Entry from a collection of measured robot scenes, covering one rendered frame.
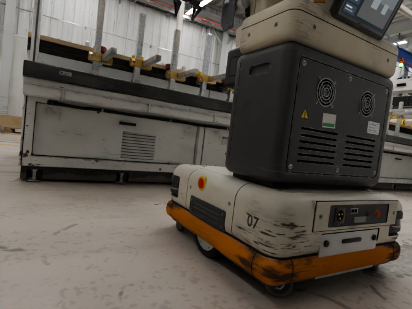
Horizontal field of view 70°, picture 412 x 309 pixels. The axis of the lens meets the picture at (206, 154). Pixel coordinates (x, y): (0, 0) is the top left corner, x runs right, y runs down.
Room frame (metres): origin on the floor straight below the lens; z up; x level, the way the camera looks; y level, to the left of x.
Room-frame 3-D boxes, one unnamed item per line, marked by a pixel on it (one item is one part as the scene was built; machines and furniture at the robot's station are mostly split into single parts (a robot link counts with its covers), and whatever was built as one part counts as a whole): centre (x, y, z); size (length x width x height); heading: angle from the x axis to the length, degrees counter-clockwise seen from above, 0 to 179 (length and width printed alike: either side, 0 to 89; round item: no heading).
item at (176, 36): (2.04, 0.29, 0.88); 0.04 x 0.04 x 0.48; 31
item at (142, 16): (1.91, 0.51, 0.90); 0.04 x 0.04 x 0.48; 31
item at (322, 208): (0.87, -0.48, 0.23); 0.41 x 0.02 x 0.08; 121
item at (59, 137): (3.37, -0.87, 0.44); 5.10 x 0.69 x 0.87; 121
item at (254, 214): (1.14, -0.29, 0.16); 0.67 x 0.64 x 0.25; 31
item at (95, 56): (1.79, 0.70, 0.80); 0.14 x 0.06 x 0.05; 121
